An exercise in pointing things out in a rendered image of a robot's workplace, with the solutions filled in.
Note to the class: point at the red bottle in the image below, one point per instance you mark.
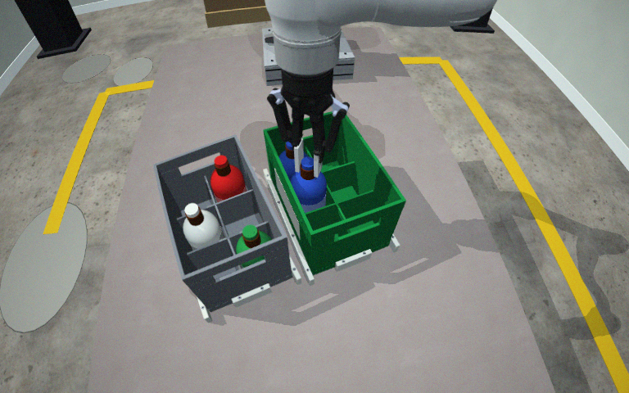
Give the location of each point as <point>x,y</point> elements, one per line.
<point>227,180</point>

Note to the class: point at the grey divided crate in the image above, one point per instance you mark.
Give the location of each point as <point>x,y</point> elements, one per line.
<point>218,283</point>

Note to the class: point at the white bottle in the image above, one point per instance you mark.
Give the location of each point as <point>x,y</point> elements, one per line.
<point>201,227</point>

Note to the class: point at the blue plastic bottle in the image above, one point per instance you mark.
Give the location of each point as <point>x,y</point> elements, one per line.
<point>288,160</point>
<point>310,191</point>

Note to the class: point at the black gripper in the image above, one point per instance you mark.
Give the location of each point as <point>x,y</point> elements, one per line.
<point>307,87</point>

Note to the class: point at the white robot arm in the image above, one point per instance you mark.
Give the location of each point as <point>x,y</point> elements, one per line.
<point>306,33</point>

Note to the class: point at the green plastic crate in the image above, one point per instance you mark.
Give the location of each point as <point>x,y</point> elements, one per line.
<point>358,192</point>

